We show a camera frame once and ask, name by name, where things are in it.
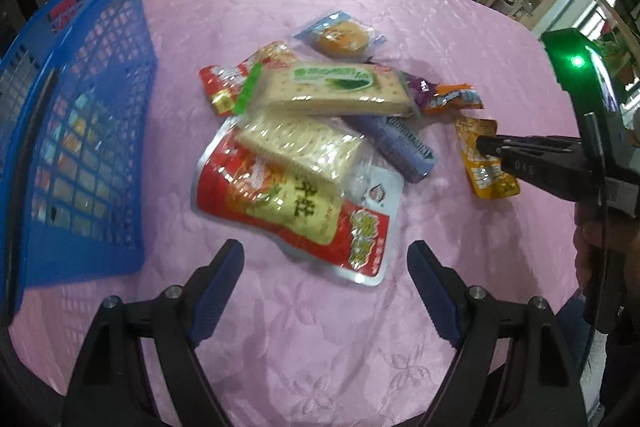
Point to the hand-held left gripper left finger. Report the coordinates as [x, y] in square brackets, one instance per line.
[220, 277]

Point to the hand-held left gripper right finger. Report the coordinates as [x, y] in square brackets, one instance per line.
[430, 282]

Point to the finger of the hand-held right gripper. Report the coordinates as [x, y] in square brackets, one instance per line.
[550, 174]
[525, 144]

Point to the orange yellow snack packet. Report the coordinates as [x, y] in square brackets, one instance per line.
[487, 179]

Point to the large red snack packet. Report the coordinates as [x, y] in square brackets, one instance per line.
[300, 217]

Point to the purple wafer packet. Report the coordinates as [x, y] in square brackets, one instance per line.
[400, 147]

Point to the clear plain cracker packet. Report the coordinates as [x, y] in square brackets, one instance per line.
[300, 147]

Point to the blue plastic basket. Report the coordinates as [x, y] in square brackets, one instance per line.
[85, 187]

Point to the green label cracker packet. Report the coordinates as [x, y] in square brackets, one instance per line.
[325, 94]

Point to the person's right hand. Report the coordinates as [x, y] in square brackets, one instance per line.
[585, 252]

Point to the small purple orange packet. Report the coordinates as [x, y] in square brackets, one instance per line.
[450, 99]

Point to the pink quilted cloth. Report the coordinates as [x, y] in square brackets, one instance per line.
[310, 332]

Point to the red clear cracker packet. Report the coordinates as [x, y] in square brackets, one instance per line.
[220, 79]

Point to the person's dark clothing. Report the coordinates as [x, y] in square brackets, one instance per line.
[620, 372]

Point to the clear blue bun packet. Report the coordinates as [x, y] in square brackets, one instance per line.
[340, 38]

